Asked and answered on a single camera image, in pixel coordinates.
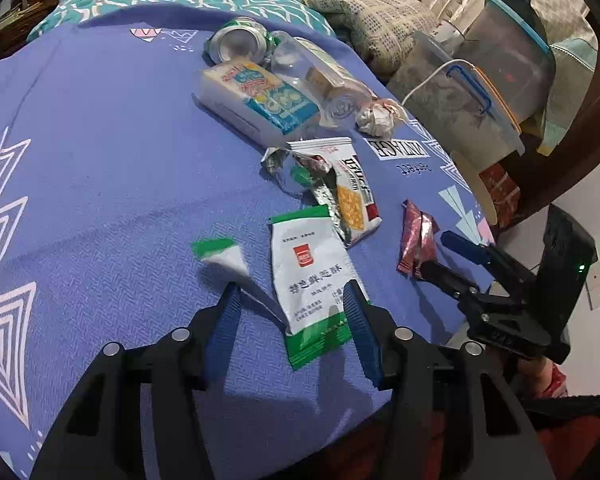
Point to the torn green white wrapper piece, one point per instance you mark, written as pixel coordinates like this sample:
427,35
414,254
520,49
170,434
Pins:
223,253

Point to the blue patterned bed blanket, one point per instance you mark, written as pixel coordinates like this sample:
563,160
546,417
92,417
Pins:
109,170

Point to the cracker snack packet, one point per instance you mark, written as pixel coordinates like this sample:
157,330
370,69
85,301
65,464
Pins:
328,169

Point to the tissue pack blue yellow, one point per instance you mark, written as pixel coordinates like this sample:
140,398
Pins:
257,103

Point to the red orange paper bag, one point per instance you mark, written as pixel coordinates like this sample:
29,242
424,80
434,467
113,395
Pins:
502,189

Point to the crushed green soda can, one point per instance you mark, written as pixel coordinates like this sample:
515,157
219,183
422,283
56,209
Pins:
241,37

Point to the grey patterned pillow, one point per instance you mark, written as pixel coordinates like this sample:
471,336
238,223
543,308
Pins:
380,31

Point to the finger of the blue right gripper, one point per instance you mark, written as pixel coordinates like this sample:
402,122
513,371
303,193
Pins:
476,253

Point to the white paper ball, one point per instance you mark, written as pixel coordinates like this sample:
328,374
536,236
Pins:
380,118

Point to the clear plastic bottle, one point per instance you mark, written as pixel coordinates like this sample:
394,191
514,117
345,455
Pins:
309,68

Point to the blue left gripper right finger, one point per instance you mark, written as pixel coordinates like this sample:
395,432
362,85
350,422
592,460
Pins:
359,314

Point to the person's right hand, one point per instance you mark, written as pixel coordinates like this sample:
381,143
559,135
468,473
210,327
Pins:
541,378

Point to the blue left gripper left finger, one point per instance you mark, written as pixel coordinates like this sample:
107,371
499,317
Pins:
220,344

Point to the dark red foil wrapper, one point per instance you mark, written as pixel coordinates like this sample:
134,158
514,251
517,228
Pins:
417,240

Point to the green white snack wrapper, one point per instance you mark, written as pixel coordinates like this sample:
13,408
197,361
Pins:
310,268

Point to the clear storage box blue lid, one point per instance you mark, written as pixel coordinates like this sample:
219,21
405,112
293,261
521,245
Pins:
473,97

